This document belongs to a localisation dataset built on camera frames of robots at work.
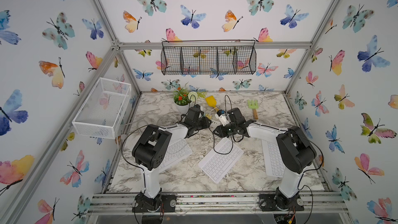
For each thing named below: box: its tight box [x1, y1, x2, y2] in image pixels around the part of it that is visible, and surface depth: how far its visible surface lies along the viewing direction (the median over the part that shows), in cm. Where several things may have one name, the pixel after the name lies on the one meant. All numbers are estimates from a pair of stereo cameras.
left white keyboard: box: [158, 138, 194, 173], surface depth 92 cm
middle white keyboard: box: [197, 136, 245, 184], surface depth 88 cm
